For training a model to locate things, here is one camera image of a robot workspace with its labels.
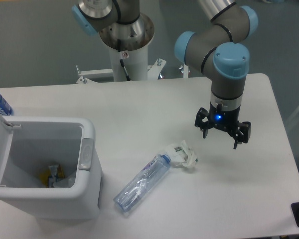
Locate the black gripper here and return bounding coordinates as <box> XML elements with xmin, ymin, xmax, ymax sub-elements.
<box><xmin>194</xmin><ymin>98</ymin><xmax>251</xmax><ymax>149</ymax></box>

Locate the white paper trash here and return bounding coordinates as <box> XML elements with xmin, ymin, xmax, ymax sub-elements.
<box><xmin>164</xmin><ymin>140</ymin><xmax>198</xmax><ymax>169</ymax></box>

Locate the clear plastic water bottle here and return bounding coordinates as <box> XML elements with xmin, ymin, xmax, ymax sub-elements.
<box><xmin>113</xmin><ymin>153</ymin><xmax>171</xmax><ymax>213</ymax></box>

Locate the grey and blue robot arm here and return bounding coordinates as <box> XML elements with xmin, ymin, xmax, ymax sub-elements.
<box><xmin>72</xmin><ymin>0</ymin><xmax>258</xmax><ymax>145</ymax></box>

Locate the white plastic trash can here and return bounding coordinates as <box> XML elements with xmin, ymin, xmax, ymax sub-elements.
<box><xmin>0</xmin><ymin>114</ymin><xmax>103</xmax><ymax>220</ymax></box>

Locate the yellow wrapper in bin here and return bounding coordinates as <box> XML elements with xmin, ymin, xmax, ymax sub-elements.
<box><xmin>39</xmin><ymin>164</ymin><xmax>65</xmax><ymax>188</ymax></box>

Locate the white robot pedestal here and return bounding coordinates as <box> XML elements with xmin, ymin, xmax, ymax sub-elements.
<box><xmin>75</xmin><ymin>12</ymin><xmax>191</xmax><ymax>85</ymax></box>

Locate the black cable on pedestal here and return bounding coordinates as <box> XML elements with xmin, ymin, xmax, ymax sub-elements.
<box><xmin>117</xmin><ymin>38</ymin><xmax>132</xmax><ymax>82</ymax></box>

